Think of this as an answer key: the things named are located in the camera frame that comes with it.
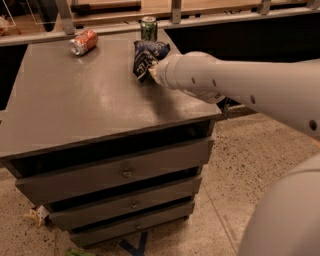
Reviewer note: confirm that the grey metal railing frame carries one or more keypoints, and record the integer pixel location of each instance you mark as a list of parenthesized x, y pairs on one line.
[(285, 30)]

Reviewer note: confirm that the blue Kettle chip bag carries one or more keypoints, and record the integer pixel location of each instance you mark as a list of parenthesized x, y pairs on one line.
[(147, 53)]

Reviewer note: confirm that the bottom grey drawer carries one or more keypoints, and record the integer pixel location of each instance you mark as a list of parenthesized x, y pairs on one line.
[(131, 225)]

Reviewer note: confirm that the grey drawer cabinet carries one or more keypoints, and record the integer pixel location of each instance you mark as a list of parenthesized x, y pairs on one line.
[(67, 112)]

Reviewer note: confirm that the grey drawer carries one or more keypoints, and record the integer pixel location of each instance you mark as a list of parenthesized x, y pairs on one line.
[(128, 203), (54, 187), (131, 225)]

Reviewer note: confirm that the middle grey drawer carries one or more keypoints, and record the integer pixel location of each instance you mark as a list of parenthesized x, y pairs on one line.
[(128, 203)]

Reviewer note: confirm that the green soda can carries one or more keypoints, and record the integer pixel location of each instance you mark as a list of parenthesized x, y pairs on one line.
[(148, 27)]

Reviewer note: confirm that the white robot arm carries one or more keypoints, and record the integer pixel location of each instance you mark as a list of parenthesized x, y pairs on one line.
[(286, 222)]

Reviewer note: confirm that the crumpled paper scrap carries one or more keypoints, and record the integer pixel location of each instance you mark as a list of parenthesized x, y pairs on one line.
[(39, 214)]

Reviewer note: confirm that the green object on floor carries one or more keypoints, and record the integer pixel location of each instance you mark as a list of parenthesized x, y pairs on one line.
[(77, 252)]

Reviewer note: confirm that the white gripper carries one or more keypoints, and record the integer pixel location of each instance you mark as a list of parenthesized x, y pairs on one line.
[(162, 75)]

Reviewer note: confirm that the top grey drawer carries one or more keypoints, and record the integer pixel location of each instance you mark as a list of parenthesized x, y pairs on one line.
[(54, 187)]

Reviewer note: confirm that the orange soda can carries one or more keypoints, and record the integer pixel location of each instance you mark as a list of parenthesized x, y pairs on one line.
[(83, 43)]

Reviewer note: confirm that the blue tape floor marker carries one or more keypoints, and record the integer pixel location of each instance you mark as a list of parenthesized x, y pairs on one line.
[(135, 251)]

